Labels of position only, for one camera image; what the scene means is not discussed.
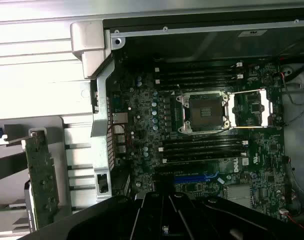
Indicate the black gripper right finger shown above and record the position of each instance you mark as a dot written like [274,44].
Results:
[217,220]

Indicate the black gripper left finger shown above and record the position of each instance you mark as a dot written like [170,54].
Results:
[97,220]

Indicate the silver chipset heatsink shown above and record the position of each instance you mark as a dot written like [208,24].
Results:
[239,196]

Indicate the blue expansion slot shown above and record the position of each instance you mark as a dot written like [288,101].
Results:
[192,179]

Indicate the long black expansion slot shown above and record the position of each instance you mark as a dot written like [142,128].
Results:
[179,171]

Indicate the green motherboard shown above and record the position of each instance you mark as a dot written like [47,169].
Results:
[267,150]

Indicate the open PC case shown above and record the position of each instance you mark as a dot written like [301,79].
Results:
[99,120]

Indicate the CPU socket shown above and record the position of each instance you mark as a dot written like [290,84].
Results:
[204,110]

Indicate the silver socket cover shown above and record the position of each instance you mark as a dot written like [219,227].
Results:
[265,100]

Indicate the thin locking lever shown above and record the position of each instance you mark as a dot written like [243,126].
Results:
[247,91]

